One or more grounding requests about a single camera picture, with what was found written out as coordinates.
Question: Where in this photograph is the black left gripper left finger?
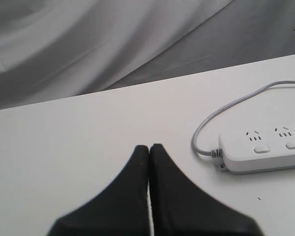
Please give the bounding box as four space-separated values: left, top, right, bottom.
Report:
48 145 149 236

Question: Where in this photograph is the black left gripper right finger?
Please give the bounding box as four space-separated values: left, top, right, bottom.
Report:
149 144 263 236

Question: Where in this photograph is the white power cord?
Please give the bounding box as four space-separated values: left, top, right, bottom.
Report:
191 80 295 158

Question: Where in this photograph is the white five-socket power strip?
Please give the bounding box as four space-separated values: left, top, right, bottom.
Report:
218 123 295 174

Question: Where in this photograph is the grey backdrop cloth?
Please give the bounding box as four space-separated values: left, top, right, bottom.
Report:
0 0 295 110

